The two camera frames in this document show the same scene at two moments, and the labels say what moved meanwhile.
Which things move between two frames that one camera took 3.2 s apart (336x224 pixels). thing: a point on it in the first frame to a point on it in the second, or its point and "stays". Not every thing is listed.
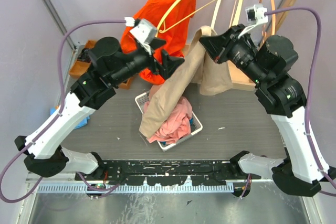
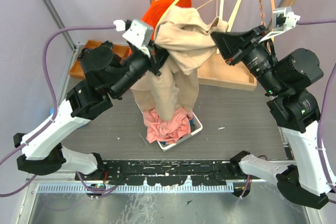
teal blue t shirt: x=191 y=121 stays
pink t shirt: x=176 y=126 stays
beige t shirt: x=214 y=78 to x=174 y=88
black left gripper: x=169 y=64 stays
